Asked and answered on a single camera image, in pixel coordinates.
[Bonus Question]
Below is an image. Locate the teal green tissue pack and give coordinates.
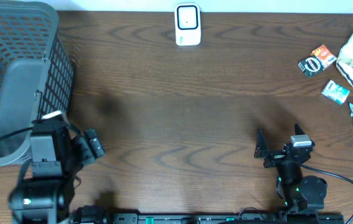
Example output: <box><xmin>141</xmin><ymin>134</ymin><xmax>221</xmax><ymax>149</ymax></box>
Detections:
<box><xmin>321</xmin><ymin>80</ymin><xmax>350</xmax><ymax>105</ymax></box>

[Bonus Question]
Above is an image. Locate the small green black box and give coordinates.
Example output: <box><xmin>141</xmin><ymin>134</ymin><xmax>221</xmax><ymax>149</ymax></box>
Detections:
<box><xmin>298</xmin><ymin>57</ymin><xmax>324</xmax><ymax>78</ymax></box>

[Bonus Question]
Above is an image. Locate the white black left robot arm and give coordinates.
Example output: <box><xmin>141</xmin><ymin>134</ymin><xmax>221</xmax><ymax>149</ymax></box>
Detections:
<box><xmin>8</xmin><ymin>120</ymin><xmax>105</xmax><ymax>223</ymax></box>

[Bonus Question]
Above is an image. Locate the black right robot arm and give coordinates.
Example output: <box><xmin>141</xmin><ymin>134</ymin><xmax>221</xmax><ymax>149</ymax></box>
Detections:
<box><xmin>254</xmin><ymin>124</ymin><xmax>327</xmax><ymax>222</ymax></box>

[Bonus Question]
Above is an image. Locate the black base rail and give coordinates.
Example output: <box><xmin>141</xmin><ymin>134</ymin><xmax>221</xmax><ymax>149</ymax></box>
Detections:
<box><xmin>63</xmin><ymin>213</ymin><xmax>344</xmax><ymax>224</ymax></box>

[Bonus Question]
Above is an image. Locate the grey plastic mesh basket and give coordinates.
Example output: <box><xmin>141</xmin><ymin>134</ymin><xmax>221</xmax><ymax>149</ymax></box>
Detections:
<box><xmin>0</xmin><ymin>1</ymin><xmax>76</xmax><ymax>166</ymax></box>

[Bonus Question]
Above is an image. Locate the orange tissue pack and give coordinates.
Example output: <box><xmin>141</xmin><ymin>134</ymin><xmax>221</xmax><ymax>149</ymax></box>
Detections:
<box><xmin>310</xmin><ymin>45</ymin><xmax>337</xmax><ymax>69</ymax></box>

